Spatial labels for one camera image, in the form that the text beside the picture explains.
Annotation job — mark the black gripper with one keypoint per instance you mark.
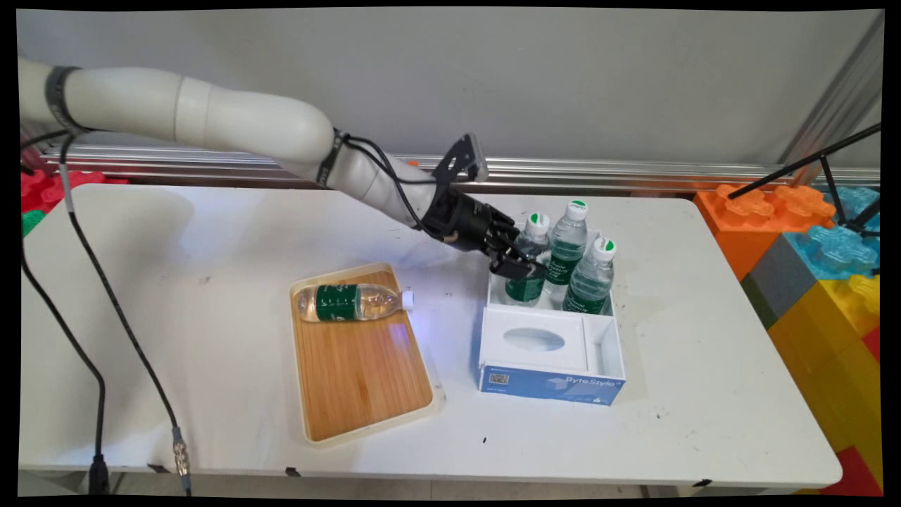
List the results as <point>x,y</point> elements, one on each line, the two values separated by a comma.
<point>464,220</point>

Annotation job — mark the water bottle green-dot cap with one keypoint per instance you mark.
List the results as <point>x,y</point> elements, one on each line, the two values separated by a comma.
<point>566,246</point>
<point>524,290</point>
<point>590,282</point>

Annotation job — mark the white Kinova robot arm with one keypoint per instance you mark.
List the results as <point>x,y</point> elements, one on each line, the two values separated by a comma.
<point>211,116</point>

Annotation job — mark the white blue cardboard box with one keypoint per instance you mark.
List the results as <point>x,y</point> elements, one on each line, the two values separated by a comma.
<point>542,366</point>

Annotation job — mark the water bottle white cap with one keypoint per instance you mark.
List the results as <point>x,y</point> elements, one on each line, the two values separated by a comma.
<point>345,303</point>

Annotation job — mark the bamboo wooden tray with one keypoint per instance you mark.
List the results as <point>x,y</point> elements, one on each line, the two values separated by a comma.
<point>359,366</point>

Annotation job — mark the big orange toy block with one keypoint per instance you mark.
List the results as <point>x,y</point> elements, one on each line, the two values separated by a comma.
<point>746,218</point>

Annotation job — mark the big grey toy block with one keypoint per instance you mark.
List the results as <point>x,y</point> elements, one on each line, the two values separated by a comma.
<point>778,278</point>

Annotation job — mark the black tripod stand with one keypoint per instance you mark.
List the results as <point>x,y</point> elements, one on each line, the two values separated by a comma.
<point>795,167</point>

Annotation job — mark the big light blue block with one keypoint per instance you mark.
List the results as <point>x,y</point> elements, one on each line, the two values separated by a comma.
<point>855,201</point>
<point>834,253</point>

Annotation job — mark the big yellow toy block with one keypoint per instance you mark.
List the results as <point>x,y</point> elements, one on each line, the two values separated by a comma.
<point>838,366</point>

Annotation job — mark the big red toy block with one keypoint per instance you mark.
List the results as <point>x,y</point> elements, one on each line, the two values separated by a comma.
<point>859,475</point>

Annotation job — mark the green toy block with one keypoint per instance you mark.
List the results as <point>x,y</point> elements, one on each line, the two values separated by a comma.
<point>31,222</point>

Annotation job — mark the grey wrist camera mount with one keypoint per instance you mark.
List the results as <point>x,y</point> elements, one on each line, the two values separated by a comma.
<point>461,160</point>

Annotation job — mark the aluminium frame rail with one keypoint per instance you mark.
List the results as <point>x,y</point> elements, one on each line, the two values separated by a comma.
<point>598,172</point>

